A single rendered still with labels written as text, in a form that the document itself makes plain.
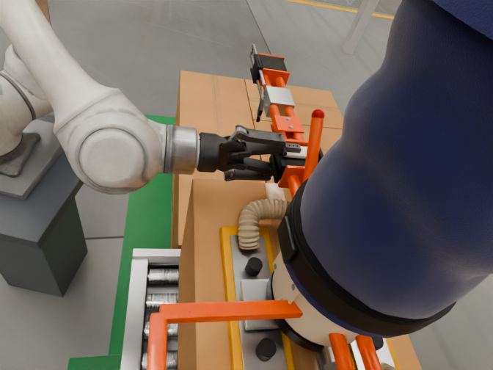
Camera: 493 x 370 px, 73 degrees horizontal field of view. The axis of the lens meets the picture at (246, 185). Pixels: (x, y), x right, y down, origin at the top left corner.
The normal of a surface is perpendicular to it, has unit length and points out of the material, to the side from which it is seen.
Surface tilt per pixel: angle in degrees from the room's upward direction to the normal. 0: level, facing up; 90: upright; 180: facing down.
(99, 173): 54
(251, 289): 0
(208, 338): 0
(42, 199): 0
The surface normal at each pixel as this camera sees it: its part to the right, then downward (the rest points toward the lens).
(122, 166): 0.31, 0.29
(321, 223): -0.88, 0.20
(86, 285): 0.22, -0.64
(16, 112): 0.86, 0.43
